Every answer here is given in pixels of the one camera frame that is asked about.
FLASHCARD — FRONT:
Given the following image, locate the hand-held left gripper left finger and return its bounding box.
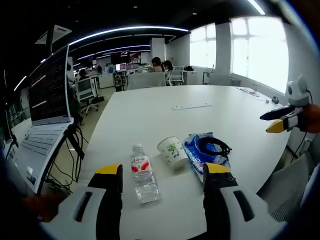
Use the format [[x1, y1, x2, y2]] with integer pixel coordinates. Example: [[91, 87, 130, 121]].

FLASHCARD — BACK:
[[39, 163, 124, 240]]

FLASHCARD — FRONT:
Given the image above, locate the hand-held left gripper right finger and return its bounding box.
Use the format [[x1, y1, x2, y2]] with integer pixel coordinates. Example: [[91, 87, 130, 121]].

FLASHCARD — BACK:
[[202, 162, 287, 240]]

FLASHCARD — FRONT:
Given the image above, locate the clear plastic water bottle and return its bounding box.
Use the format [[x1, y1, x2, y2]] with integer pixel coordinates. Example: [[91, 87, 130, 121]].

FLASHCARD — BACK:
[[130, 143, 161, 205]]

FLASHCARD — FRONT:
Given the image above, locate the blue plastic packet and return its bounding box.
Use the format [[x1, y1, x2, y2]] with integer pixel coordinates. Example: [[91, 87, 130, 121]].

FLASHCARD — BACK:
[[183, 132, 232, 186]]

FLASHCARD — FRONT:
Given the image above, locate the white paper cup green print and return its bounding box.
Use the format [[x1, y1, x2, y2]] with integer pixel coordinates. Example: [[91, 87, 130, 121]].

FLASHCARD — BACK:
[[156, 136, 189, 171]]

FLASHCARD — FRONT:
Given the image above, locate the white tabletop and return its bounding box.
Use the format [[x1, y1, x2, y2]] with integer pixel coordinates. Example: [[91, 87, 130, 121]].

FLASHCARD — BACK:
[[74, 84, 293, 240]]

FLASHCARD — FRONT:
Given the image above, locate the person's right hand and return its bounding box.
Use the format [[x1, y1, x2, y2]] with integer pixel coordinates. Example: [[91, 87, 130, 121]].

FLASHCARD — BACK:
[[297, 103, 320, 134]]

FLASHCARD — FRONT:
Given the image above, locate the person's left hand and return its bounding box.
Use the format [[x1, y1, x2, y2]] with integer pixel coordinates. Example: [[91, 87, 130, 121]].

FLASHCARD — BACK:
[[24, 193, 66, 224]]

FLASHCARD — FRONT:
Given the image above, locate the large window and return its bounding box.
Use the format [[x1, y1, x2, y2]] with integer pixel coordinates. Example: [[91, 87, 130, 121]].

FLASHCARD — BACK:
[[229, 16, 290, 95], [189, 23, 217, 69]]

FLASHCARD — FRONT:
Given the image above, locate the black laptop stand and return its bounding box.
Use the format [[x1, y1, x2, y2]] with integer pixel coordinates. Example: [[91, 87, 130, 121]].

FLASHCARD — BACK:
[[65, 123, 86, 161]]

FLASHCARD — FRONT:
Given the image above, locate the grey mesh office chair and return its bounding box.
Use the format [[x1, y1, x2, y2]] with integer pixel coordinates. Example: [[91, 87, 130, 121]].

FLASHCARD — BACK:
[[257, 152, 316, 224]]

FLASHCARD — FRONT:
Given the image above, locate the white table cover plate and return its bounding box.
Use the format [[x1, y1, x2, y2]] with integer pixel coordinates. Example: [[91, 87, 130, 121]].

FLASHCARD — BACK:
[[171, 102, 213, 111]]

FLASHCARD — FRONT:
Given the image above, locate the white cabinet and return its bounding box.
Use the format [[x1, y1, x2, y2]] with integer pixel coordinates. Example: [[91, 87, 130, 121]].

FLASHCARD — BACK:
[[182, 70, 198, 86]]

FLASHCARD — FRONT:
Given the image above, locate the white office chair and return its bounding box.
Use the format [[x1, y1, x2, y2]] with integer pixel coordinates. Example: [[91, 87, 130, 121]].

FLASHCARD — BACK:
[[166, 66, 185, 87], [76, 76, 100, 116]]

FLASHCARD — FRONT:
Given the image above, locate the silver laptop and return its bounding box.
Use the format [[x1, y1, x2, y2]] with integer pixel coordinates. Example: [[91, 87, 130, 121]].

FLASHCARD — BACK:
[[4, 43, 76, 196]]

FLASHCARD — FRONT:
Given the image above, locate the grey partition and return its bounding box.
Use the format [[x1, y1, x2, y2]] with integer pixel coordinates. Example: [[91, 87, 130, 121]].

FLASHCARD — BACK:
[[126, 71, 168, 90]]

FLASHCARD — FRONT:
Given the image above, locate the long ceiling light strip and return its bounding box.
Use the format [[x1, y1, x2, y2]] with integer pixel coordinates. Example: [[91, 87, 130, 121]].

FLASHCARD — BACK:
[[68, 26, 190, 46]]

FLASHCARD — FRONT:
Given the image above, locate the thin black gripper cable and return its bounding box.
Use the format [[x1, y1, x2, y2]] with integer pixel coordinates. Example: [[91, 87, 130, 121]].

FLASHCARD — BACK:
[[296, 88, 313, 156]]

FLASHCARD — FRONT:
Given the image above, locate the thin cable on tabletop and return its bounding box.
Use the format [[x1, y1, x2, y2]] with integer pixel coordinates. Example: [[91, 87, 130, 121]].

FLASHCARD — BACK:
[[236, 84, 261, 98]]

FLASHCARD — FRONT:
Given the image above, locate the black cable bundle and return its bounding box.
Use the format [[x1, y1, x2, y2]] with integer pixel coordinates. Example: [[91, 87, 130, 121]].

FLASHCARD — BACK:
[[46, 127, 90, 195]]

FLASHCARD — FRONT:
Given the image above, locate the dark wall display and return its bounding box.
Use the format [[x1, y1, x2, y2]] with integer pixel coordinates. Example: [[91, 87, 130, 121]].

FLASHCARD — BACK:
[[111, 51, 131, 65]]

